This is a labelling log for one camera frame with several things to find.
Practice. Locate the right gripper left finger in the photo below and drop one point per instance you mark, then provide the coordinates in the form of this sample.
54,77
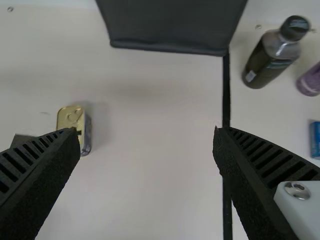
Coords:
35,180

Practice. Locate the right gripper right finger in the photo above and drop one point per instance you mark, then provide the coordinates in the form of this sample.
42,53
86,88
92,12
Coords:
250,175

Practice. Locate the small blue box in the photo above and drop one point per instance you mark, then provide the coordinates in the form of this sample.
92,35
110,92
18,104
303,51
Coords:
315,138

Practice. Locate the purple bottle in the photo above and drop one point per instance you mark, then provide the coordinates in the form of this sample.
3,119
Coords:
310,80

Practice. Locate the dark coffee bottle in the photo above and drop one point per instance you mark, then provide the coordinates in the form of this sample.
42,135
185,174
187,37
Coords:
267,62

